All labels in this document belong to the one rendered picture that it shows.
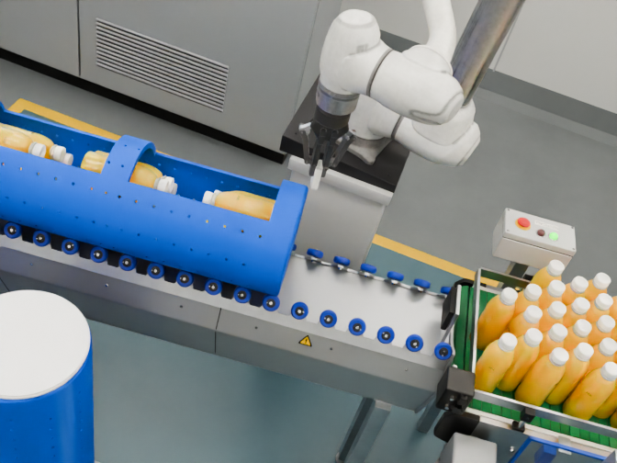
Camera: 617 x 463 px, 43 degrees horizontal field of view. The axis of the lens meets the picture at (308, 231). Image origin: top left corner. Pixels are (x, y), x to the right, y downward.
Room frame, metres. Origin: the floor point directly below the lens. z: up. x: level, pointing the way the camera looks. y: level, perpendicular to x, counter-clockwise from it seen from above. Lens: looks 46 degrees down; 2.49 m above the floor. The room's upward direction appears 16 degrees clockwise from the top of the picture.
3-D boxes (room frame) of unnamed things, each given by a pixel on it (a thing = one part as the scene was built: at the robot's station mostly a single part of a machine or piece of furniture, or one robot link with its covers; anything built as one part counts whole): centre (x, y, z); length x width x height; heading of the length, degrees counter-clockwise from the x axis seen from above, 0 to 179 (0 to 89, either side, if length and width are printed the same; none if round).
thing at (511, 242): (1.61, -0.61, 1.05); 0.20 x 0.10 x 0.10; 90
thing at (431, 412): (1.61, -0.61, 0.50); 0.04 x 0.04 x 1.00; 0
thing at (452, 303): (1.32, -0.40, 0.99); 0.10 x 0.02 x 0.12; 0
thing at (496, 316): (1.34, -0.53, 1.00); 0.07 x 0.07 x 0.19
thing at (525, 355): (1.23, -0.59, 1.00); 0.07 x 0.07 x 0.19
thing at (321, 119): (1.33, 0.02, 1.48); 0.08 x 0.07 x 0.09; 103
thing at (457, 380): (1.12, -0.45, 0.95); 0.10 x 0.07 x 0.10; 0
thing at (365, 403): (1.39, -0.34, 0.31); 0.06 x 0.06 x 0.63; 0
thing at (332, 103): (1.33, 0.02, 1.55); 0.09 x 0.09 x 0.06
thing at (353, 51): (1.32, 0.01, 1.66); 0.13 x 0.11 x 0.16; 71
